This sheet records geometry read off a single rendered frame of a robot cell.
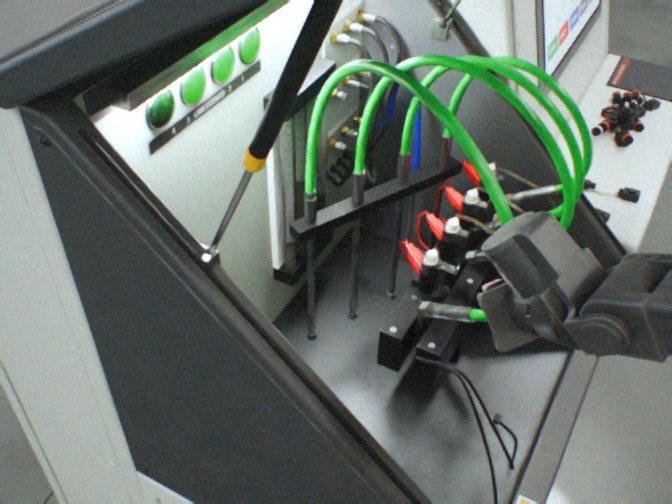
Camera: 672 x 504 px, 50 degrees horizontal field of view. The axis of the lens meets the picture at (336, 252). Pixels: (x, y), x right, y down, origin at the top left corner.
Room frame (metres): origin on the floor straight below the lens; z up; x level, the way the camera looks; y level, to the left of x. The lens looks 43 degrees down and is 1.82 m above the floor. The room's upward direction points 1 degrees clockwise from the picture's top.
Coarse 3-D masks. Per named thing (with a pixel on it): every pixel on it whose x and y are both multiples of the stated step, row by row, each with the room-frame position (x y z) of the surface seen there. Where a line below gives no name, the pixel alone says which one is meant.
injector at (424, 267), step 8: (424, 256) 0.76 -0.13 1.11; (424, 264) 0.74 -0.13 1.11; (432, 264) 0.74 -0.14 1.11; (424, 272) 0.74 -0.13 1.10; (432, 272) 0.74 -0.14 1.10; (424, 280) 0.74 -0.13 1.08; (432, 280) 0.74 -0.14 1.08; (424, 288) 0.74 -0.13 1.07; (432, 288) 0.74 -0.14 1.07; (440, 288) 0.74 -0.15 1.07; (448, 288) 0.74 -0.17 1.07; (424, 296) 0.74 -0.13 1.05; (432, 296) 0.74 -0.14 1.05; (440, 296) 0.74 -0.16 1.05; (424, 320) 0.74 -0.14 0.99; (416, 328) 0.75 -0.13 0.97; (424, 328) 0.75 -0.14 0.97; (416, 336) 0.75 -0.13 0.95; (416, 344) 0.75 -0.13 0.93
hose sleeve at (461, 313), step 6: (432, 306) 0.64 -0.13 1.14; (438, 306) 0.63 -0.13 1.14; (444, 306) 0.63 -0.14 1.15; (450, 306) 0.62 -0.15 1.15; (456, 306) 0.62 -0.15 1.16; (462, 306) 0.61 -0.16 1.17; (432, 312) 0.63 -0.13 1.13; (438, 312) 0.63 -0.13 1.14; (444, 312) 0.62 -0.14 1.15; (450, 312) 0.61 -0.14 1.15; (456, 312) 0.61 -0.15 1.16; (462, 312) 0.60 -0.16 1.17; (468, 312) 0.60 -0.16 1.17; (444, 318) 0.62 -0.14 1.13; (450, 318) 0.61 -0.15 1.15; (456, 318) 0.60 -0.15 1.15; (462, 318) 0.60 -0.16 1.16; (468, 318) 0.59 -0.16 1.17
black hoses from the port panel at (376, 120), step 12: (384, 24) 1.11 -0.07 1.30; (372, 36) 1.07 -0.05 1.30; (396, 36) 1.11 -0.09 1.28; (360, 48) 1.03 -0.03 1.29; (384, 48) 1.07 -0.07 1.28; (384, 60) 1.07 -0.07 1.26; (360, 84) 1.08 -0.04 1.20; (372, 84) 1.03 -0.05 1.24; (384, 108) 1.08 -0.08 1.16; (372, 120) 1.05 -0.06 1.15; (384, 120) 1.05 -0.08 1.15; (372, 132) 1.08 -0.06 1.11; (384, 132) 1.06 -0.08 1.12; (372, 144) 1.08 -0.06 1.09; (348, 156) 1.11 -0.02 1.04; (336, 168) 1.07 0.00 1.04; (348, 168) 1.03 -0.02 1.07; (372, 168) 1.05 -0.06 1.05; (372, 180) 1.01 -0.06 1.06
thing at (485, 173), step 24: (336, 72) 0.79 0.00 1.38; (384, 72) 0.73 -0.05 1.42; (432, 96) 0.68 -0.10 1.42; (312, 120) 0.83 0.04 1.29; (456, 120) 0.65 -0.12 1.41; (312, 144) 0.84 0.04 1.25; (312, 168) 0.84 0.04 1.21; (480, 168) 0.61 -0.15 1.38; (312, 192) 0.84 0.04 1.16; (504, 216) 0.58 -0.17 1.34; (480, 312) 0.59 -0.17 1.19
